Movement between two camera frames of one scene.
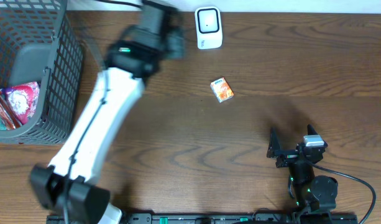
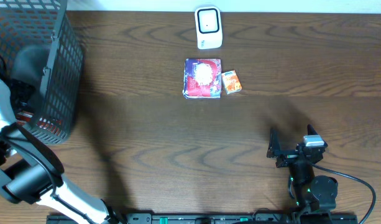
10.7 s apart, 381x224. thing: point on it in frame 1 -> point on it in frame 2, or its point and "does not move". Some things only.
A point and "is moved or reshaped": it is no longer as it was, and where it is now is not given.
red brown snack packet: x=4 y=111 is moved or reshaped
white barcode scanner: x=209 y=27 does not move
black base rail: x=209 y=219 does not move
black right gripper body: x=287 y=157 does not move
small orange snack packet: x=222 y=89 -> x=231 y=81
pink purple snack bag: x=23 y=99 -> x=202 y=78
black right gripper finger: x=274 y=144 does not move
